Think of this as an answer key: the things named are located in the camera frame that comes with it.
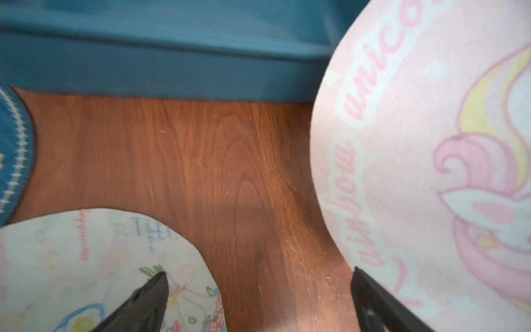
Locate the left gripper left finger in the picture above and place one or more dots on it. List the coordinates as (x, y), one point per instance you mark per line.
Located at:
(144, 311)

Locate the pink unicorn coaster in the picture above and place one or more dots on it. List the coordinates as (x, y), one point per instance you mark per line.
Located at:
(420, 157)

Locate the teal plastic storage box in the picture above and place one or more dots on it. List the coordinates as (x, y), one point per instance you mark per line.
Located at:
(258, 51)

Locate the white butterfly coaster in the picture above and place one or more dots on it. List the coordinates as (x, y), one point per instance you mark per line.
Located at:
(71, 270)

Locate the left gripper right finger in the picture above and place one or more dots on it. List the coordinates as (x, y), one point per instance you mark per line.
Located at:
(377, 310)

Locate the blue denim bears coaster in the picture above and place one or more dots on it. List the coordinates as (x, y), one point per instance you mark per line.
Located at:
(17, 151)

